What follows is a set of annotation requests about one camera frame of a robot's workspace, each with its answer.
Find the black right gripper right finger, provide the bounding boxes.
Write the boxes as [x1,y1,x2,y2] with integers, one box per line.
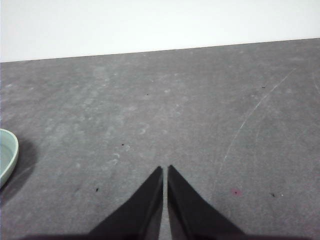
[167,164,247,240]

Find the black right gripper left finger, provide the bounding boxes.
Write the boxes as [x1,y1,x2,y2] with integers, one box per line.
[87,165,164,240]

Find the green round plate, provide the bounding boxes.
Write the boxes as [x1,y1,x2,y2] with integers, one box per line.
[0,128,20,190]

